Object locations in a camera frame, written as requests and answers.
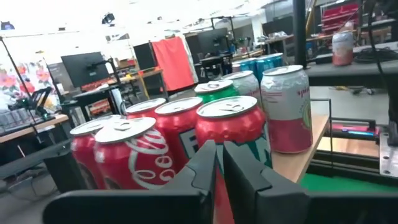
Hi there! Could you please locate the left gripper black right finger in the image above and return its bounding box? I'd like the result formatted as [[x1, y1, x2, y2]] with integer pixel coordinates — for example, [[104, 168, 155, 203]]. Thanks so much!
[[223, 141, 398, 224]]

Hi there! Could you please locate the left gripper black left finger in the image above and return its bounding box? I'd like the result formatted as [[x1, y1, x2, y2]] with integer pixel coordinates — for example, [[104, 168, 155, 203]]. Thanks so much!
[[43, 139, 218, 224]]

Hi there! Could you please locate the red and white soda can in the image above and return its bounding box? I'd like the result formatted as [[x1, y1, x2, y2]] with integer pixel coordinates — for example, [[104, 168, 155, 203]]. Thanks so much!
[[94, 116, 177, 190]]

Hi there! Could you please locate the red Coca-Cola can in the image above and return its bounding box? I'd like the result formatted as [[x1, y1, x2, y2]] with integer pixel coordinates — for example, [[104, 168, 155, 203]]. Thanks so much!
[[70, 114, 123, 190]]

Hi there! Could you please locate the red soda can green accent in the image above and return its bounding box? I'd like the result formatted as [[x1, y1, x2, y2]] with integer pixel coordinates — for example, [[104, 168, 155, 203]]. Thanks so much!
[[195, 95, 274, 224]]

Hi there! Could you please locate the salmon pink hanging cloth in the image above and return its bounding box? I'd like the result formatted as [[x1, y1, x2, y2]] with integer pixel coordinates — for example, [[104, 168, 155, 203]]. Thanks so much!
[[151, 36, 196, 91]]

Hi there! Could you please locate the wide black background monitor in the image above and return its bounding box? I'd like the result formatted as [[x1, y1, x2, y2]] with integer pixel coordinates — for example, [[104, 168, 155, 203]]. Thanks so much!
[[60, 51, 110, 88]]

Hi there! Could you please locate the black background screen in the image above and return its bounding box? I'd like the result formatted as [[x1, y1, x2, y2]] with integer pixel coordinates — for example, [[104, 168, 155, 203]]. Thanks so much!
[[132, 42, 158, 72]]

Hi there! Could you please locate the colourful printed cloth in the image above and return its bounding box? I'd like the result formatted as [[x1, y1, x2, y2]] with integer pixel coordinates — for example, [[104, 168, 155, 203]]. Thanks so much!
[[0, 60, 60, 110]]

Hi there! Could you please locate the black monitor stand pole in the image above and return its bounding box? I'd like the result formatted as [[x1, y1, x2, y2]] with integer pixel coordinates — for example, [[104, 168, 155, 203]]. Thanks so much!
[[292, 0, 308, 68]]

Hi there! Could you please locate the black ceiling spotlight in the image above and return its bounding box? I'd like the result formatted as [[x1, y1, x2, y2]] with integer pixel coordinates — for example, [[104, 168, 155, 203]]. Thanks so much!
[[101, 12, 116, 25]]

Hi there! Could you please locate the wooden shelf black metal frame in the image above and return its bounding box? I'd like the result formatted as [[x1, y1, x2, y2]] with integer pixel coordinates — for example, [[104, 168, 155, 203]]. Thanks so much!
[[270, 98, 333, 184]]

